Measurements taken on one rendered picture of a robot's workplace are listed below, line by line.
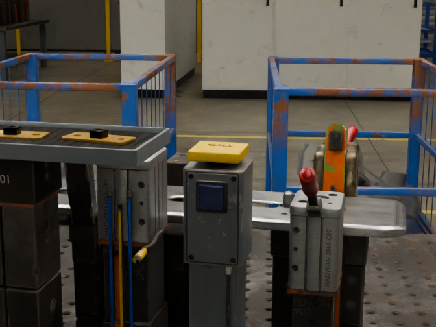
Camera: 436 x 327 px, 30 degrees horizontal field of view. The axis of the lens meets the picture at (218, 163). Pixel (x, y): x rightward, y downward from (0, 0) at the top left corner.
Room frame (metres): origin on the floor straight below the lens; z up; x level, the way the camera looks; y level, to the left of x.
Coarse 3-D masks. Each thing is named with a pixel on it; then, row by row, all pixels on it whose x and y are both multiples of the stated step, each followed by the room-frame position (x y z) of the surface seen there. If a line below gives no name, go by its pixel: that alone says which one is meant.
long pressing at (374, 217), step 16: (96, 192) 1.30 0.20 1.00; (176, 192) 1.30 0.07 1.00; (256, 192) 1.31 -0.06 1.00; (272, 192) 1.31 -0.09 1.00; (64, 208) 1.21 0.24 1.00; (176, 208) 1.21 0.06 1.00; (256, 208) 1.21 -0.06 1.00; (272, 208) 1.21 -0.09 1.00; (288, 208) 1.21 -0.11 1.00; (352, 208) 1.21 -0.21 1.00; (368, 208) 1.21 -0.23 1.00; (384, 208) 1.21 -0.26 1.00; (400, 208) 1.23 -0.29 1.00; (256, 224) 1.14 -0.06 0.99; (272, 224) 1.14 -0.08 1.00; (288, 224) 1.13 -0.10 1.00; (352, 224) 1.12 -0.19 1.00; (368, 224) 1.12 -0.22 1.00; (384, 224) 1.12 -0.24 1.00; (400, 224) 1.14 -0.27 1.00
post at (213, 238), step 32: (192, 192) 0.88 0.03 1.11; (224, 192) 0.87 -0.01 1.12; (192, 224) 0.88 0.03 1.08; (224, 224) 0.87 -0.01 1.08; (192, 256) 0.88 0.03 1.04; (224, 256) 0.87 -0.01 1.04; (192, 288) 0.89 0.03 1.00; (224, 288) 0.88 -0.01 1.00; (192, 320) 0.89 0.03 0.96; (224, 320) 0.88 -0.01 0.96
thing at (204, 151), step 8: (200, 144) 0.92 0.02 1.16; (208, 144) 0.92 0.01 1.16; (216, 144) 0.92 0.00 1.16; (224, 144) 0.92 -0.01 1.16; (232, 144) 0.92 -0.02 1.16; (240, 144) 0.92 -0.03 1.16; (192, 152) 0.88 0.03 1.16; (200, 152) 0.88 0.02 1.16; (208, 152) 0.88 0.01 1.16; (216, 152) 0.88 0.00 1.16; (224, 152) 0.88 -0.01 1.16; (232, 152) 0.88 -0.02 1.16; (240, 152) 0.88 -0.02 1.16; (192, 160) 0.89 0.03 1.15; (200, 160) 0.88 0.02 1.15; (208, 160) 0.88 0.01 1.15; (216, 160) 0.88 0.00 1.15; (224, 160) 0.88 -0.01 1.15; (232, 160) 0.88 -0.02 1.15; (240, 160) 0.88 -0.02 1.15
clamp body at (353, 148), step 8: (320, 144) 1.42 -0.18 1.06; (352, 144) 1.42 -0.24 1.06; (320, 152) 1.35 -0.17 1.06; (352, 152) 1.35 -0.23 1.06; (320, 160) 1.35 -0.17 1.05; (352, 160) 1.34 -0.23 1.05; (320, 168) 1.35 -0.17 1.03; (352, 168) 1.34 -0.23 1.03; (320, 176) 1.35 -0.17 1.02; (352, 176) 1.34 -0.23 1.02; (320, 184) 1.35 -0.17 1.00; (352, 184) 1.34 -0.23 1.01; (352, 192) 1.34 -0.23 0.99
